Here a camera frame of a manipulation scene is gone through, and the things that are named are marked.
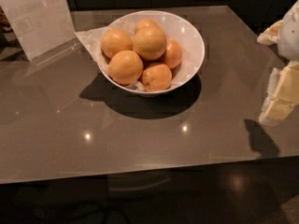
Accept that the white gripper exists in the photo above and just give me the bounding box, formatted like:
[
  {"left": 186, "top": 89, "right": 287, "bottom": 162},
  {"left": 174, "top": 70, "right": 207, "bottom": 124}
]
[{"left": 257, "top": 0, "right": 299, "bottom": 126}]

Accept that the white ceramic bowl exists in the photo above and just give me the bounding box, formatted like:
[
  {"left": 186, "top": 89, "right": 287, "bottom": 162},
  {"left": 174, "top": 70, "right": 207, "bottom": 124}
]
[{"left": 96, "top": 10, "right": 205, "bottom": 97}]

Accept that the orange at bowl right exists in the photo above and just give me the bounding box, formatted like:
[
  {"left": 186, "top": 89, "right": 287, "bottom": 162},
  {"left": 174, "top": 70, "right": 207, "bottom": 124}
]
[{"left": 162, "top": 39, "right": 182, "bottom": 69}]

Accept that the orange at bowl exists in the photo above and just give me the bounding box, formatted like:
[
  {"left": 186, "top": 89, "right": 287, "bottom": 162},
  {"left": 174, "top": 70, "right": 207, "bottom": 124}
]
[
  {"left": 100, "top": 29, "right": 133, "bottom": 59},
  {"left": 135, "top": 19, "right": 158, "bottom": 33},
  {"left": 140, "top": 63, "right": 172, "bottom": 92},
  {"left": 162, "top": 39, "right": 182, "bottom": 69},
  {"left": 107, "top": 50, "right": 143, "bottom": 85}
]

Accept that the orange at bowl back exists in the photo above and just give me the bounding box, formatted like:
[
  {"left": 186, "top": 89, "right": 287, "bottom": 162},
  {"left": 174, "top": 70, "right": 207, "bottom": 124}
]
[{"left": 135, "top": 19, "right": 158, "bottom": 33}]

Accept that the orange at bowl front left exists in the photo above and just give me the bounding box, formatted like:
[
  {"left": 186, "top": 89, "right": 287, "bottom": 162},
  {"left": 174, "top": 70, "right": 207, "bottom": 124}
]
[{"left": 107, "top": 50, "right": 143, "bottom": 85}]

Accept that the orange on top centre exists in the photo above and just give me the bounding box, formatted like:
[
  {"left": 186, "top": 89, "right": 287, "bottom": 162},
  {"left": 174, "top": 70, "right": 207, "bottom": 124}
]
[{"left": 133, "top": 26, "right": 167, "bottom": 61}]

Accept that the dark chair under table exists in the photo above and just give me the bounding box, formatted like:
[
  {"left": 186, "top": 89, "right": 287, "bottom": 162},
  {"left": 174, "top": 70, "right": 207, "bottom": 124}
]
[{"left": 107, "top": 168, "right": 226, "bottom": 224}]

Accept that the clear acrylic sign stand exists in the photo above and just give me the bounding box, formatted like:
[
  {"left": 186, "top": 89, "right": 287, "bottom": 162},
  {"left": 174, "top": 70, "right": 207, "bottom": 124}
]
[{"left": 0, "top": 0, "right": 76, "bottom": 65}]

